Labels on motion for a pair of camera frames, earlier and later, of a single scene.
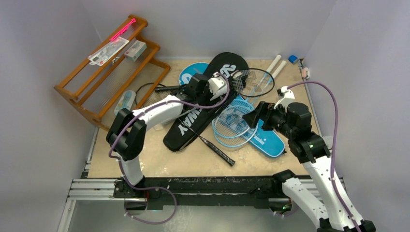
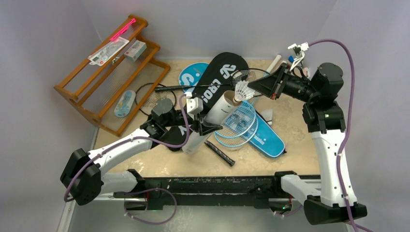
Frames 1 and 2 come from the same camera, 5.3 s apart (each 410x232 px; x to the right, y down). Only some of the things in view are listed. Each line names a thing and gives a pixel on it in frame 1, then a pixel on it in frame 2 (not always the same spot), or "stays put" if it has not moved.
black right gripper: [259, 113] to [280, 82]
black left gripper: [207, 88] to [203, 127]
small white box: [135, 50] stays put
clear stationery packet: [99, 57] stays put
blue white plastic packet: [125, 101] stays put
